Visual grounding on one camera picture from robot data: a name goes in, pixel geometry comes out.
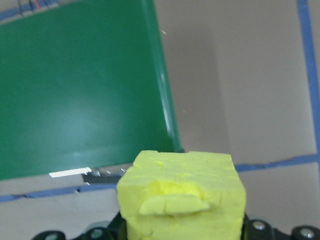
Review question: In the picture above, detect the yellow foam block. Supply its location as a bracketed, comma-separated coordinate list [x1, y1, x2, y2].
[116, 149, 247, 240]

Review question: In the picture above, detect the green conveyor belt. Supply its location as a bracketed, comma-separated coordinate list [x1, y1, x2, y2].
[0, 0, 186, 185]

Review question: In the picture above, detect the red conveyor wire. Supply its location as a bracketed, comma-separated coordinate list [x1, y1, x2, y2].
[29, 0, 43, 12]

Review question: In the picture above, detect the black conveyor wire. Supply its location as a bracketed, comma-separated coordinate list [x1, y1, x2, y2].
[16, 0, 35, 16]

